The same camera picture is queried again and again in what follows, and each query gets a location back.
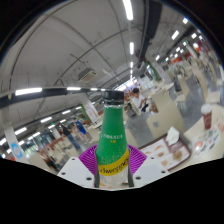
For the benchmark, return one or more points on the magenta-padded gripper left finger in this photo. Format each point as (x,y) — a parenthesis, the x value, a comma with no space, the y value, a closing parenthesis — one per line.
(88,158)

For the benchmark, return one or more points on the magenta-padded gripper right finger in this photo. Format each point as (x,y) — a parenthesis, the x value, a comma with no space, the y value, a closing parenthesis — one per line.
(137,158)

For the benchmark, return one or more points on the green drink bottle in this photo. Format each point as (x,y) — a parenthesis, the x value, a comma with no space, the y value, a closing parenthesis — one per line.
(112,140)

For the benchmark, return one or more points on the beige chair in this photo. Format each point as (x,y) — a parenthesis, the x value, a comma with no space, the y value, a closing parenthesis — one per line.
(130,138)
(166,113)

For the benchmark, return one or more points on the person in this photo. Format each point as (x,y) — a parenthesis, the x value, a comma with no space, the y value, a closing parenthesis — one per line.
(68,133)
(80,127)
(138,100)

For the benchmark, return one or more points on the crumpled white napkin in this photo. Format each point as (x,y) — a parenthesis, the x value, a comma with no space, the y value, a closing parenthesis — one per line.
(172,136)

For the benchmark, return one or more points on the colourful printed paper flyer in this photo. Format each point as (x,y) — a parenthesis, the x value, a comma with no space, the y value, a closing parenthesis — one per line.
(208,141)

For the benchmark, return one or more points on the red paper cup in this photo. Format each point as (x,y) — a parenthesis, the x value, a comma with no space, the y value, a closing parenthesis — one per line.
(207,116)

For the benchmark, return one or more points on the ceiling air conditioner unit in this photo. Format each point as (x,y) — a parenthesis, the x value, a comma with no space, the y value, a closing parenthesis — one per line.
(87,75)

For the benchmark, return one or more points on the ceiling lights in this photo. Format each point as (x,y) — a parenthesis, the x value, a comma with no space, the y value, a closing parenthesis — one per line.
(28,91)

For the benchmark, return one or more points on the far beige chairs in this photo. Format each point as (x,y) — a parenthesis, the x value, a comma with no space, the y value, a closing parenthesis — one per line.
(201,83)

